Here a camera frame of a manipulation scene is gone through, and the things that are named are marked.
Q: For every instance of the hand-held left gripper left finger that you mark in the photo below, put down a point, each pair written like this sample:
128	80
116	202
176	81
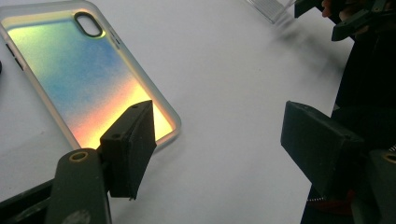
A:
129	152

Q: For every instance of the iridescent phone case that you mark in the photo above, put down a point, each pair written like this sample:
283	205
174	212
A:
77	68

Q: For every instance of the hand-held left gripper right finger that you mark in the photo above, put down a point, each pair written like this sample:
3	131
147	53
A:
320	146

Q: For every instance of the clear plastic tray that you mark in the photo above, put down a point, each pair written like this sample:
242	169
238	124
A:
271	7

